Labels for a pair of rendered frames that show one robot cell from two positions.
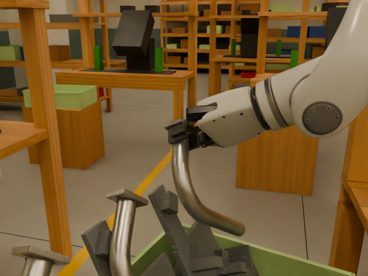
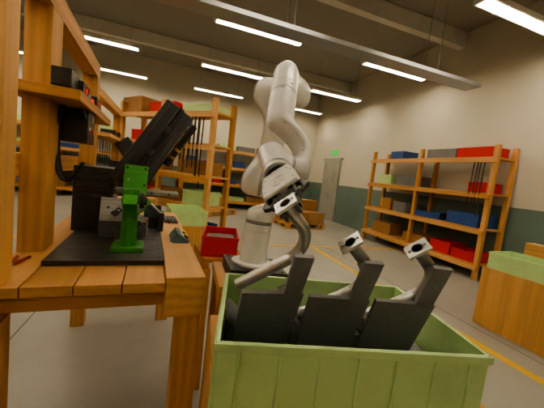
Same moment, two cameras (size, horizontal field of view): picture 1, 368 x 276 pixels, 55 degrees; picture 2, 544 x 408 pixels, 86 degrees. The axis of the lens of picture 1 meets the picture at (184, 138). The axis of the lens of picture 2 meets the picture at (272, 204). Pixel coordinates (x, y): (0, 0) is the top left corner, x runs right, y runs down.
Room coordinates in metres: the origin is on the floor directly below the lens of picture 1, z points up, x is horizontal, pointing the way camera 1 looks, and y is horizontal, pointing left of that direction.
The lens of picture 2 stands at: (1.04, 0.52, 1.30)
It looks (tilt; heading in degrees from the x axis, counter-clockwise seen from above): 5 degrees down; 235
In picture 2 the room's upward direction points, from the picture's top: 7 degrees clockwise
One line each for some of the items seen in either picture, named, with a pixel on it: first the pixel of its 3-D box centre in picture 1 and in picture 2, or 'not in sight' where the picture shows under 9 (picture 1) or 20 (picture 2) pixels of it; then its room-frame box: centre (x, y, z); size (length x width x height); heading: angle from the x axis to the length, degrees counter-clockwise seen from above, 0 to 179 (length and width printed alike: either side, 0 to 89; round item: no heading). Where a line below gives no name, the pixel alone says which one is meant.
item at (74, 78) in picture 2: not in sight; (66, 80); (1.06, -1.03, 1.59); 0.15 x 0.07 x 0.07; 78
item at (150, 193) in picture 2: not in sight; (142, 192); (0.67, -1.33, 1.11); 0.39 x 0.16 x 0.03; 168
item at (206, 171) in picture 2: not in sight; (167, 169); (-0.32, -4.58, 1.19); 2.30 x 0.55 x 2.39; 115
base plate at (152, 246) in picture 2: not in sight; (120, 231); (0.78, -1.27, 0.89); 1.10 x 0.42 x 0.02; 78
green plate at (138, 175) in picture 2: not in sight; (135, 184); (0.74, -1.19, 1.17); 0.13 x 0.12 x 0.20; 78
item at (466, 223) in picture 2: not in sight; (421, 203); (-5.04, -2.70, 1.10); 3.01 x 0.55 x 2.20; 75
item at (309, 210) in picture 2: not in sight; (299, 213); (-4.26, -5.62, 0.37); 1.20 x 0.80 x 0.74; 173
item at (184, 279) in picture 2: not in sight; (172, 244); (0.51, -1.21, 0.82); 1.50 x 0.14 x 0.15; 78
